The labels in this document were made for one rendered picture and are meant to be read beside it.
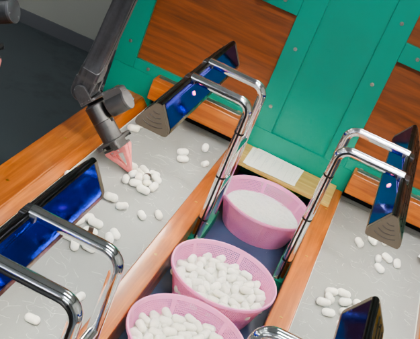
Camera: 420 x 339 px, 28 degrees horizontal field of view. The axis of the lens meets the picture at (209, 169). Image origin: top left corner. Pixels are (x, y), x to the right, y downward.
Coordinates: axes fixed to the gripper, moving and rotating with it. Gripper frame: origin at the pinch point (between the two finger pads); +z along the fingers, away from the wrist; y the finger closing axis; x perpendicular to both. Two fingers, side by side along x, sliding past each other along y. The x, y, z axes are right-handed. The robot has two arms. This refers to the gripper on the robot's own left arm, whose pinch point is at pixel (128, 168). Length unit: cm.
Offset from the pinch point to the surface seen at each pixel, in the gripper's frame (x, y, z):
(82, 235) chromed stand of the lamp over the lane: -41, -91, -8
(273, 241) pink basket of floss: -25.0, 8.0, 36.1
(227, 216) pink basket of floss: -15.5, 8.6, 25.1
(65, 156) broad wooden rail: 8.6, -11.1, -11.5
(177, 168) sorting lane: -4.8, 15.8, 8.2
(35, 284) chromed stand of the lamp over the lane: -41, -107, -7
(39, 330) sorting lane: -7, -72, 11
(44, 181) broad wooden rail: 8.3, -25.1, -9.4
